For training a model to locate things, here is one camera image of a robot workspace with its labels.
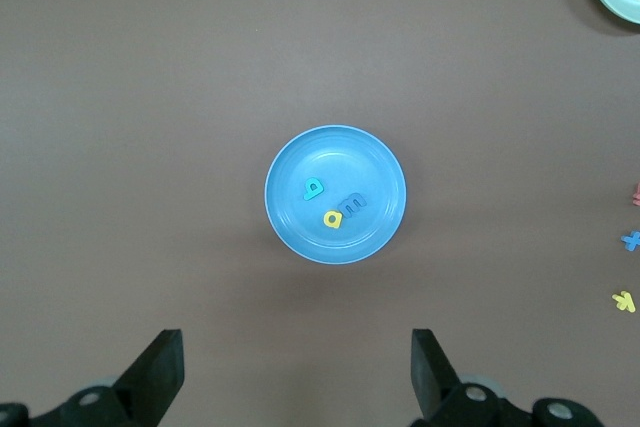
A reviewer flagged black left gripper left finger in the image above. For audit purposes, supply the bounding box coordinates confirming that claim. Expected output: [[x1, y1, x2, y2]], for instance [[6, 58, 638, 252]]
[[0, 329, 185, 427]]

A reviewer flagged blue foam letter m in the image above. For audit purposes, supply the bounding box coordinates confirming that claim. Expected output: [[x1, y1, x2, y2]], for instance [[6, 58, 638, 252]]
[[338, 192, 368, 218]]

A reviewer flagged teal foam letter b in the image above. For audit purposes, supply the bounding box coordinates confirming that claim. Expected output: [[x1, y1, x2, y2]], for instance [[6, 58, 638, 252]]
[[303, 177, 326, 202]]

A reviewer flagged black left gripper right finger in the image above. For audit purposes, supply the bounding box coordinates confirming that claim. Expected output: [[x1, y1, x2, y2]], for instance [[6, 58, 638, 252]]
[[410, 328, 604, 427]]

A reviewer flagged brown table cover sheet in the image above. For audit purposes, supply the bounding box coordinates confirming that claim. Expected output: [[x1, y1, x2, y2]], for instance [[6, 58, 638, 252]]
[[0, 0, 640, 427]]

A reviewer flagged blue round plate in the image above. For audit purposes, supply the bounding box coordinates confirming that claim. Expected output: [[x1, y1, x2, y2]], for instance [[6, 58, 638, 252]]
[[263, 124, 407, 266]]

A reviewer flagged yellow foam letter k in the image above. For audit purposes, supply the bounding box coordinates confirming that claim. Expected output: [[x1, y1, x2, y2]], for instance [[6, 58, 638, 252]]
[[611, 290, 637, 313]]

